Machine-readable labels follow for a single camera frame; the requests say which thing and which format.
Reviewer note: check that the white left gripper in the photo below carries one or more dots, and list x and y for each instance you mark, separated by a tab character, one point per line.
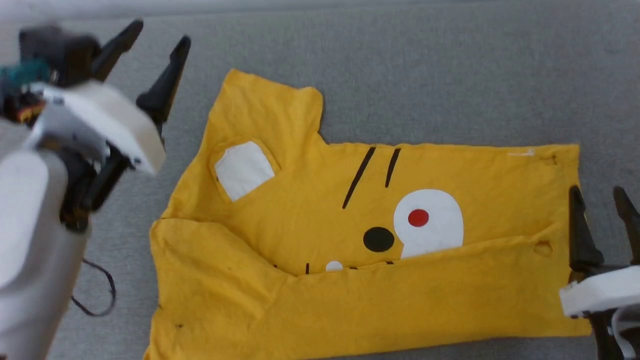
100	120

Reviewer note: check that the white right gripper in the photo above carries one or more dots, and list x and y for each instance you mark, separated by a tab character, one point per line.
605	292

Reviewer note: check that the yellow cartoon-face T-shirt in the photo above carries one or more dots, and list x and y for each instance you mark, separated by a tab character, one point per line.
350	310

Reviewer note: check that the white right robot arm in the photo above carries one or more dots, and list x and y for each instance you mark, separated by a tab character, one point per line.
605	340

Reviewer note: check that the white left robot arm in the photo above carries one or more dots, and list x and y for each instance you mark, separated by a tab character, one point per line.
30	250

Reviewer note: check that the grey fabric sofa seat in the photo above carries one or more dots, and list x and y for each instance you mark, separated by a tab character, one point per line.
400	75

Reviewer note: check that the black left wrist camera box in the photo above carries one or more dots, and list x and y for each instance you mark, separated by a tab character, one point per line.
60	50

